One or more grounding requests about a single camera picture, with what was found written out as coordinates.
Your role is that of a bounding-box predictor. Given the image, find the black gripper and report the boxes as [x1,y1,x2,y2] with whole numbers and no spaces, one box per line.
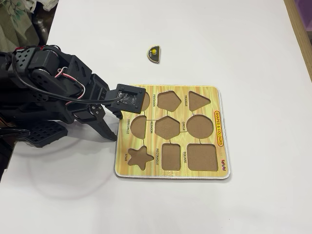
[62,55,123,142]

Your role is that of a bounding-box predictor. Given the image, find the black semicircle piece yellow pin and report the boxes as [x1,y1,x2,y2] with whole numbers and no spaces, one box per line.
[147,45,161,64]

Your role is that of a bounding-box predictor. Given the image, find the wooden shape puzzle board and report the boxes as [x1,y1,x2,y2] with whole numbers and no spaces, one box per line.
[114,84,231,181]

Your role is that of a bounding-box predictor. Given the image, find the black table clamp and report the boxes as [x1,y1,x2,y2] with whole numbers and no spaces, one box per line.
[0,129,30,140]

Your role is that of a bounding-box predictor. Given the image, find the grey metal bottle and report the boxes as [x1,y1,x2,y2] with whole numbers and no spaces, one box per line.
[34,18,51,47]

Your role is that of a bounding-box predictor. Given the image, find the white crumpled plastic bag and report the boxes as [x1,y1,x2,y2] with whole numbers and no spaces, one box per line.
[31,0,59,13]

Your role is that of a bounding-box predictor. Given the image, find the floral green cloth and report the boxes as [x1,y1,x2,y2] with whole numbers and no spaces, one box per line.
[0,0,37,52]

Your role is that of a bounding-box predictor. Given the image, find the purple plastic box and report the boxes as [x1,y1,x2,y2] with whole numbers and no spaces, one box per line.
[296,0,312,44]

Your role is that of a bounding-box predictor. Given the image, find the black camera cable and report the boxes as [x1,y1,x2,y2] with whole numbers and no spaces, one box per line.
[11,52,122,104]

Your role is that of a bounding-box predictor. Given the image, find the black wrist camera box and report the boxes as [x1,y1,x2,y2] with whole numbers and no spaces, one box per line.
[110,83,146,115]

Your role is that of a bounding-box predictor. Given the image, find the red white gripper servo wire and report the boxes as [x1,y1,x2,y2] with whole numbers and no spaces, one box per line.
[55,67,86,98]

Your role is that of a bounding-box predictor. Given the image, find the black grid base plate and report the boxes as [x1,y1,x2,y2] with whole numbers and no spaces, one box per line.
[25,121,69,148]

